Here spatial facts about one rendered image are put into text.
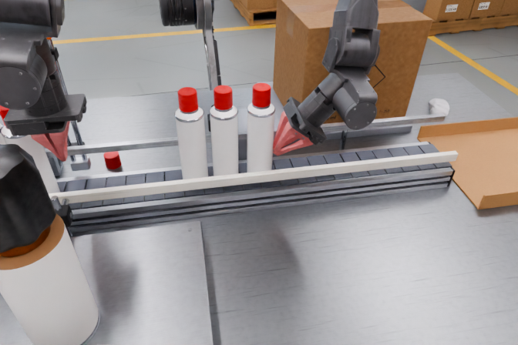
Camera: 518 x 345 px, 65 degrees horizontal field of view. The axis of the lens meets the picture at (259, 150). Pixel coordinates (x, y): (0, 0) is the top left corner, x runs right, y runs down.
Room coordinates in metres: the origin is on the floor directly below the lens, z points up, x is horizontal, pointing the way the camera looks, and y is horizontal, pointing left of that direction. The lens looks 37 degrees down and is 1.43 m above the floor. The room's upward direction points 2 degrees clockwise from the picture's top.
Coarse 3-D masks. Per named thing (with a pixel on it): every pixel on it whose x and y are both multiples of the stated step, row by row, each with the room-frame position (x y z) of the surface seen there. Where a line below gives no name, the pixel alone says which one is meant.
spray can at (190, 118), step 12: (180, 96) 0.60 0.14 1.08; (192, 96) 0.60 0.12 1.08; (180, 108) 0.60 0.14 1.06; (192, 108) 0.60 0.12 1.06; (180, 120) 0.59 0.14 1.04; (192, 120) 0.59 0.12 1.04; (180, 132) 0.59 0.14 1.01; (192, 132) 0.59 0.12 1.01; (204, 132) 0.61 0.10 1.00; (180, 144) 0.60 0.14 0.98; (192, 144) 0.59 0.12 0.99; (204, 144) 0.61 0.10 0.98; (180, 156) 0.60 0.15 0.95; (192, 156) 0.59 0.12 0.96; (204, 156) 0.60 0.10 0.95; (192, 168) 0.59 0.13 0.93; (204, 168) 0.60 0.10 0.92
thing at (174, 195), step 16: (432, 144) 0.76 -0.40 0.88; (288, 160) 0.69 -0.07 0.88; (304, 160) 0.69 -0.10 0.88; (320, 160) 0.69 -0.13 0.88; (336, 160) 0.69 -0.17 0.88; (352, 160) 0.69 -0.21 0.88; (112, 176) 0.62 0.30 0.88; (128, 176) 0.62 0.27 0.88; (144, 176) 0.62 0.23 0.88; (160, 176) 0.62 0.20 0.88; (176, 176) 0.62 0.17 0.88; (208, 176) 0.63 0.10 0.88; (320, 176) 0.64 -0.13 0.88; (336, 176) 0.64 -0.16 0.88; (352, 176) 0.64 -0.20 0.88; (64, 192) 0.58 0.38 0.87; (176, 192) 0.58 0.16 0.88; (192, 192) 0.58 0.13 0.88; (208, 192) 0.58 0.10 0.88; (224, 192) 0.58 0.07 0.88; (80, 208) 0.53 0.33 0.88
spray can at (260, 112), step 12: (264, 84) 0.65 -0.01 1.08; (252, 96) 0.64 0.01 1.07; (264, 96) 0.62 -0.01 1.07; (252, 108) 0.63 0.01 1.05; (264, 108) 0.62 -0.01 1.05; (252, 120) 0.62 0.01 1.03; (264, 120) 0.61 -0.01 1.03; (252, 132) 0.62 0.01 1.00; (264, 132) 0.61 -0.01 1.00; (252, 144) 0.62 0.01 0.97; (264, 144) 0.61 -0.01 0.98; (252, 156) 0.62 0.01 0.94; (264, 156) 0.61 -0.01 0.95; (252, 168) 0.62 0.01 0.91; (264, 168) 0.62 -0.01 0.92
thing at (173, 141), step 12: (384, 120) 0.73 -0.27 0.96; (396, 120) 0.73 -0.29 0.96; (408, 120) 0.74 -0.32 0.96; (420, 120) 0.74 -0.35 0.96; (432, 120) 0.75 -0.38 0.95; (240, 132) 0.67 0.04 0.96; (96, 144) 0.62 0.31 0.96; (108, 144) 0.62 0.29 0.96; (120, 144) 0.62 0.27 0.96; (132, 144) 0.62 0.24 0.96; (144, 144) 0.63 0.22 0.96; (156, 144) 0.63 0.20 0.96; (168, 144) 0.64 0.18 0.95; (48, 156) 0.59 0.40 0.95
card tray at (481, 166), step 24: (480, 120) 0.89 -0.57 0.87; (504, 120) 0.90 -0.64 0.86; (456, 144) 0.83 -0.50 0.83; (480, 144) 0.83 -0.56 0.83; (504, 144) 0.84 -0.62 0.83; (456, 168) 0.73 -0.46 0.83; (480, 168) 0.74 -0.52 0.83; (504, 168) 0.74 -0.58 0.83; (480, 192) 0.65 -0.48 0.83; (504, 192) 0.65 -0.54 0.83
